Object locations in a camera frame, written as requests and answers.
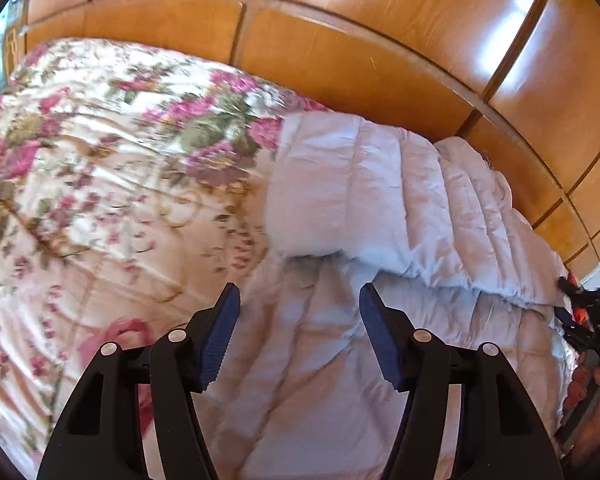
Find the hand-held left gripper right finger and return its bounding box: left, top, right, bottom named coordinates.
left=358, top=282, right=566, bottom=480

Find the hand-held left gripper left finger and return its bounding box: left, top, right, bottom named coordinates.
left=36, top=282, right=242, bottom=480

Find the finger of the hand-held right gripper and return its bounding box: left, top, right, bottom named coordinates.
left=557, top=276, right=588, bottom=306
left=554, top=307, right=595, bottom=351

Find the pale lilac quilted jacket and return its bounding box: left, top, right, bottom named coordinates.
left=200, top=110, right=583, bottom=480

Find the person's right hand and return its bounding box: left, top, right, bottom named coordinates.
left=564, top=366, right=600, bottom=461

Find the floral bedspread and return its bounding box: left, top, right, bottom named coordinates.
left=0, top=37, right=333, bottom=480

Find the wooden panelled headboard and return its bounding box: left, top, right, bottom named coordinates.
left=22, top=0, right=600, bottom=276

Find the wooden glass door cabinet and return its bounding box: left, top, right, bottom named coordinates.
left=0, top=0, right=33, bottom=93

